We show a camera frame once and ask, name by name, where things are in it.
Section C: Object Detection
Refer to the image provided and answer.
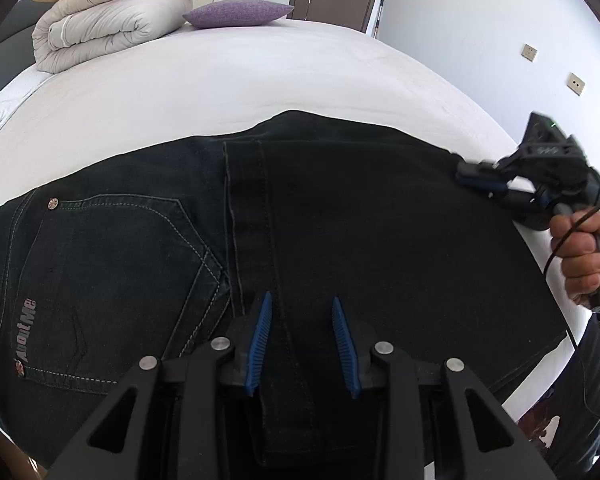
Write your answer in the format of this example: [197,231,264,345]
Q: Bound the white pillow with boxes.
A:
[0,67,56,156]

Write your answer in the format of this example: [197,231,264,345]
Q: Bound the black denim pants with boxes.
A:
[0,110,568,480]

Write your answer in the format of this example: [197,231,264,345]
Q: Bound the purple pillow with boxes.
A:
[182,0,295,29]

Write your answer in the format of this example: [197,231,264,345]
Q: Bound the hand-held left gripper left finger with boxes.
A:
[45,290,276,480]

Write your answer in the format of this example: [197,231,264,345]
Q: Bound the person's leg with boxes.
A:
[520,310,600,476]

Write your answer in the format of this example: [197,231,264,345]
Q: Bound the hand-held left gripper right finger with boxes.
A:
[330,296,556,480]

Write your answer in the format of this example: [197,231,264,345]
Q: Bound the white bed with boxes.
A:
[0,15,571,426]

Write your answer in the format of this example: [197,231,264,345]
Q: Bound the grey upholstered headboard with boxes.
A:
[0,0,38,106]

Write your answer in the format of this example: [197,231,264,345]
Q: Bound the black cable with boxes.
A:
[542,207,600,421]

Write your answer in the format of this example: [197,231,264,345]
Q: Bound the folded beige duvet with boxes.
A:
[31,0,193,73]

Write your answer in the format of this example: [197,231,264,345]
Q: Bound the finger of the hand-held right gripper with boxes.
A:
[455,159,512,196]
[485,186,551,231]

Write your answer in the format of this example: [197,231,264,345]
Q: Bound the person's right hand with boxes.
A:
[550,210,600,307]

